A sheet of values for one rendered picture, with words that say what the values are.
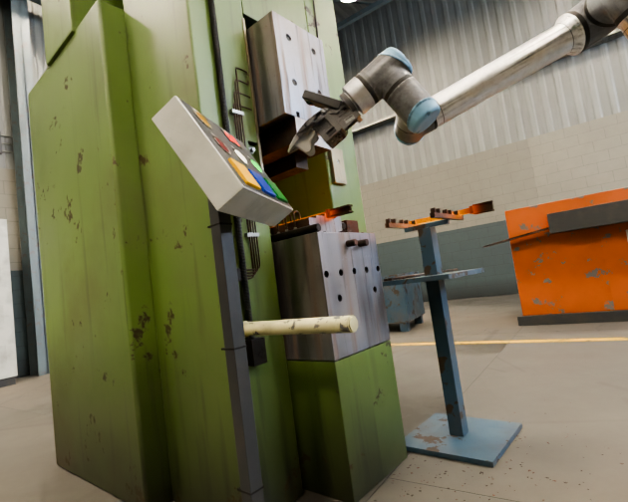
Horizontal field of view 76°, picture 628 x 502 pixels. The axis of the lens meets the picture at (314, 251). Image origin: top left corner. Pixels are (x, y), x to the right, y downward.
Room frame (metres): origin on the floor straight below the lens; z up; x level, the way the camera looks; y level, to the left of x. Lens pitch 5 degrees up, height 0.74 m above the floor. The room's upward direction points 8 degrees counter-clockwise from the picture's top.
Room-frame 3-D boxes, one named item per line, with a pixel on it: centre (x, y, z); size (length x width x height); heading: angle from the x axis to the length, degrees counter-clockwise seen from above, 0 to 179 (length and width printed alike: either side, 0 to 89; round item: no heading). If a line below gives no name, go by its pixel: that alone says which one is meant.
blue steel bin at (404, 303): (5.64, -0.71, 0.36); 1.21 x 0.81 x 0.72; 61
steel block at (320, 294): (1.70, 0.07, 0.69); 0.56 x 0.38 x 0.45; 50
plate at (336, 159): (1.84, -0.16, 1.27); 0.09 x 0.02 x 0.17; 140
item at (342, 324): (1.19, 0.09, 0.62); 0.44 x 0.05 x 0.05; 50
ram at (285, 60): (1.68, 0.07, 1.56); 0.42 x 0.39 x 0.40; 50
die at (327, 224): (1.65, 0.10, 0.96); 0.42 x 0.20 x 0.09; 50
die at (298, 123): (1.65, 0.10, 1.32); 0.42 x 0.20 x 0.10; 50
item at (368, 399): (1.70, 0.07, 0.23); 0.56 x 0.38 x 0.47; 50
